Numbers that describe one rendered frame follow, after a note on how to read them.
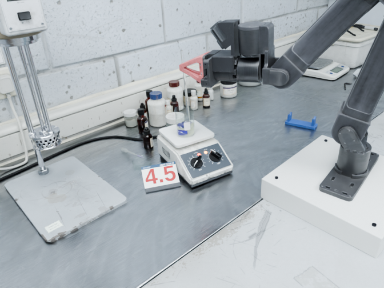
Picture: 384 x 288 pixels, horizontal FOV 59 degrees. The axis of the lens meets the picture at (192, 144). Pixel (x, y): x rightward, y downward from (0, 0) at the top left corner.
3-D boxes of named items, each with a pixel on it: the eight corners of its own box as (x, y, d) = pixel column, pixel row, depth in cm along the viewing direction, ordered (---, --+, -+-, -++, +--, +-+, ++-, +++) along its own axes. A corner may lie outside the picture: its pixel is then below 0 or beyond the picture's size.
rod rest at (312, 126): (317, 126, 113) (319, 116, 111) (314, 130, 110) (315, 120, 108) (287, 120, 118) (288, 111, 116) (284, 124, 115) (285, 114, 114)
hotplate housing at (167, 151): (234, 174, 91) (234, 147, 87) (191, 190, 85) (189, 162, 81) (192, 141, 108) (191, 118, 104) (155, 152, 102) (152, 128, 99)
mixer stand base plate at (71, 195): (128, 202, 82) (128, 198, 82) (47, 245, 71) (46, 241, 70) (74, 158, 102) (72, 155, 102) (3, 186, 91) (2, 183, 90)
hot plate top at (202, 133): (216, 136, 93) (216, 134, 92) (176, 149, 88) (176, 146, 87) (194, 121, 102) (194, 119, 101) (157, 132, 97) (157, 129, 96)
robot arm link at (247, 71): (231, 55, 74) (262, 55, 71) (239, 47, 78) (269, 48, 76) (232, 85, 78) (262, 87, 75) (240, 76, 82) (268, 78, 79)
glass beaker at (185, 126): (199, 135, 93) (198, 107, 89) (185, 142, 90) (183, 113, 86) (185, 128, 97) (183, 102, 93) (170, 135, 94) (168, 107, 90)
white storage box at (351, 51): (388, 55, 182) (395, 27, 175) (354, 71, 162) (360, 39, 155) (334, 47, 203) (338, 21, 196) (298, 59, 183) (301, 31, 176)
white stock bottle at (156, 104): (158, 129, 117) (155, 97, 111) (146, 124, 120) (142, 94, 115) (171, 123, 121) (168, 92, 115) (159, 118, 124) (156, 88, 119)
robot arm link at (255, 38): (230, 29, 70) (289, 29, 64) (244, 20, 76) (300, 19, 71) (233, 83, 75) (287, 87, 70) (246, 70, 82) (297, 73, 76)
